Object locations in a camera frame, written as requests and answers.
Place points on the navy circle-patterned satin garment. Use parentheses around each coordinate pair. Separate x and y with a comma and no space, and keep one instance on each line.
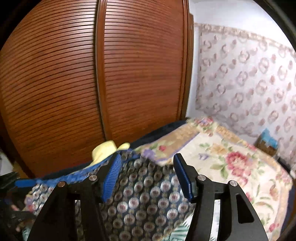
(147,202)

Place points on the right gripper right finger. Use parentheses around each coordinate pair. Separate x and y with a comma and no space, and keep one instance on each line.
(238,219)

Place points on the pink circle-patterned curtain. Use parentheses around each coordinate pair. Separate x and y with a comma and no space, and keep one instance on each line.
(247,82)

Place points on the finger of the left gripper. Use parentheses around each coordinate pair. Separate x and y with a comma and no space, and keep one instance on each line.
(25,183)

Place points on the wooden louvered wardrobe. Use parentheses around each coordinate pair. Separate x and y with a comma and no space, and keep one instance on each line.
(75,74)

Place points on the yellow cloth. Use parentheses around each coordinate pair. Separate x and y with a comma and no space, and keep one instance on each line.
(104,150)

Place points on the palm leaf print sheet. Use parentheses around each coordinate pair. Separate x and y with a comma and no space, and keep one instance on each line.
(180,233)

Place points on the floral bed quilt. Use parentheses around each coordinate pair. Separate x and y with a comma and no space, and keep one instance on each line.
(221,155)

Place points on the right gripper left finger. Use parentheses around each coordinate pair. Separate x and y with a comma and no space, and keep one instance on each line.
(56,220)

